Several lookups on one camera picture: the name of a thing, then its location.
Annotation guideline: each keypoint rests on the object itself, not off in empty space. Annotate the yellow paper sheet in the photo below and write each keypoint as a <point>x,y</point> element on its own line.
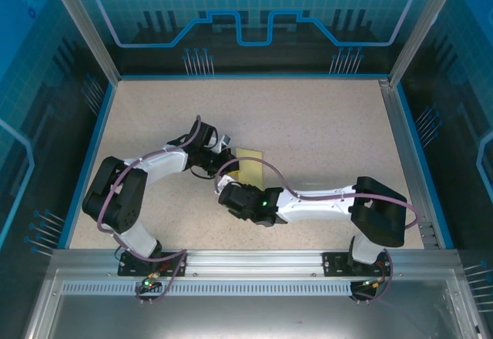
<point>252,169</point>

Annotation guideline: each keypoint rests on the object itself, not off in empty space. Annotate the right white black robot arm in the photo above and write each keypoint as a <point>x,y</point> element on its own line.
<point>381,215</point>

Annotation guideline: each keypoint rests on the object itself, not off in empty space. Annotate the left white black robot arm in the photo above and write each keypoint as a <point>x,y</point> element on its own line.
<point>111,200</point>

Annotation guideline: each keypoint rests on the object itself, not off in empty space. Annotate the blue table border strip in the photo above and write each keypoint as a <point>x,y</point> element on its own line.
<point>96,138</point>
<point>411,123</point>

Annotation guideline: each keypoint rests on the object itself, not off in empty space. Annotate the grey metal tray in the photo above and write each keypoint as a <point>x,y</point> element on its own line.
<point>246,316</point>

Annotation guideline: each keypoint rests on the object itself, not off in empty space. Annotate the yellow power connector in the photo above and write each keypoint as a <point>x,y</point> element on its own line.
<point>375,282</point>
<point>151,279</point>

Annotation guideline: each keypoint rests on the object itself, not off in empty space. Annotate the blue printed side panel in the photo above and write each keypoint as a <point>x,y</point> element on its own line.
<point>31,123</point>
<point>454,123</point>

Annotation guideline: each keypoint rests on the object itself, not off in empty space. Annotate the long aluminium base rail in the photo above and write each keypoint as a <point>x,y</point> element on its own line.
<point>250,264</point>

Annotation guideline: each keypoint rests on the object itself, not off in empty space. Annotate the aluminium side rail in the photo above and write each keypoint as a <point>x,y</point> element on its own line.
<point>398,123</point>

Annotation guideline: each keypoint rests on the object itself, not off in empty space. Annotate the aluminium frame post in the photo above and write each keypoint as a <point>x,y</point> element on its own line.
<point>84,27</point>
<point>421,27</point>

